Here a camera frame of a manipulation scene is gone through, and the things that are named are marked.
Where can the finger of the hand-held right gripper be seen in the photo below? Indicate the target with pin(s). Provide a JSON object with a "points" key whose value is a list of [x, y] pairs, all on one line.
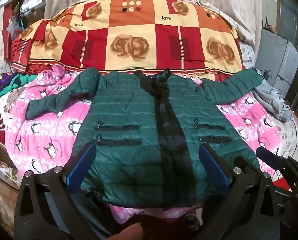
{"points": [[266, 155], [293, 196]]}

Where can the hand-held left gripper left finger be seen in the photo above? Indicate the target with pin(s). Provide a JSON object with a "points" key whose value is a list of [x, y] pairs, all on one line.
{"points": [[81, 166]]}

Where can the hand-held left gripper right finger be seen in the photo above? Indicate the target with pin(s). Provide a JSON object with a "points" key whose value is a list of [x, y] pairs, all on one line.
{"points": [[214, 167]]}

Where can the green puffer jacket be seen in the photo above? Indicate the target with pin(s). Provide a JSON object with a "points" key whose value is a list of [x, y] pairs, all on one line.
{"points": [[124, 110]]}

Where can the person's left hand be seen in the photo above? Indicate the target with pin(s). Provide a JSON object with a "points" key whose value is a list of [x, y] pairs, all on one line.
{"points": [[127, 231]]}

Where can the red patterned cloth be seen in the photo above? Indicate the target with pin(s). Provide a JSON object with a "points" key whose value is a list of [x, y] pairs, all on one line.
{"points": [[281, 182]]}

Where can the pink penguin blanket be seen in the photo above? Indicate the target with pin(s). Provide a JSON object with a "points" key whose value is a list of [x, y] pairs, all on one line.
{"points": [[46, 135]]}

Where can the grey sweat garment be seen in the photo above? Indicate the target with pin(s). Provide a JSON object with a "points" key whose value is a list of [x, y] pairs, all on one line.
{"points": [[271, 97]]}

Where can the floral bed sheet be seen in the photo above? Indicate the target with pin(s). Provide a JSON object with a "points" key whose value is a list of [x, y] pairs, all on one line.
{"points": [[4, 180]]}

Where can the black charger adapter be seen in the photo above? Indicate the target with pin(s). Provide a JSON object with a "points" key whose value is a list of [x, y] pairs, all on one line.
{"points": [[266, 75]]}

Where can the grey cabinet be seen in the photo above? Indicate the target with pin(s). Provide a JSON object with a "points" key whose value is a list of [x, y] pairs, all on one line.
{"points": [[281, 55]]}

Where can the green cloth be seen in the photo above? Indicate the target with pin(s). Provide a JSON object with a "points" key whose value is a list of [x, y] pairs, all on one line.
{"points": [[21, 80]]}

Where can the purple cloth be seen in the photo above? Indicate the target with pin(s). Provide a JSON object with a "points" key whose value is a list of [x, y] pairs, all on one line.
{"points": [[1, 78]]}

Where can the red orange rose quilt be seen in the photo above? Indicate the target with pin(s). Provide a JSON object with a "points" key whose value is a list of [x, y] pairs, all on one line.
{"points": [[134, 42]]}

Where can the window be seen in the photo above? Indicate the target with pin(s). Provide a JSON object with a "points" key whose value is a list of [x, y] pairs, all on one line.
{"points": [[293, 17]]}

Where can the clear plastic bag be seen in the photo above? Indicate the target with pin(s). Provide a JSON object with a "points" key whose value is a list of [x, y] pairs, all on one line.
{"points": [[14, 27]]}

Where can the white plastic bag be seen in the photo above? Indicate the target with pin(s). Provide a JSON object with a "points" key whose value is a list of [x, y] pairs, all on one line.
{"points": [[31, 2]]}

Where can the red wooden frame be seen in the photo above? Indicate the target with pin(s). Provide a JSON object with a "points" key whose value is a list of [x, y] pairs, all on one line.
{"points": [[8, 42]]}

